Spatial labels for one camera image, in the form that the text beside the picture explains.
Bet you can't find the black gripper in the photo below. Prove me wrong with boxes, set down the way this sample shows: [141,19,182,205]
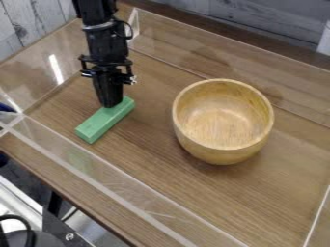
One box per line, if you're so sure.
[79,19,137,108]

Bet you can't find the green rectangular block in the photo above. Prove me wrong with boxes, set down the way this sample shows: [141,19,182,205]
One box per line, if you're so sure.
[75,96,135,144]

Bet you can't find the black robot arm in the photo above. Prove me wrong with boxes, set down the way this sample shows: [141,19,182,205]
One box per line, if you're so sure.
[72,0,135,108]

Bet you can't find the light wooden bowl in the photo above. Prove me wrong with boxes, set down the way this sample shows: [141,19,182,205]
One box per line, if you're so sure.
[171,78,275,165]

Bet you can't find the blue object at edge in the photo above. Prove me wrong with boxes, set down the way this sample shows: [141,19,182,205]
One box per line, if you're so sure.
[0,102,18,113]

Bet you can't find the clear acrylic tray walls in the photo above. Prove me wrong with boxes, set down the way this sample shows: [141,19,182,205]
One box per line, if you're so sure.
[0,6,330,247]

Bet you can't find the black metal bracket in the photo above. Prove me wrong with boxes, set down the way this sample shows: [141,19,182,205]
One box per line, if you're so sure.
[43,192,94,247]

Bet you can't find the black cable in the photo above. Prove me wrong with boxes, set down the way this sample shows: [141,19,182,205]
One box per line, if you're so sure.
[0,214,36,247]

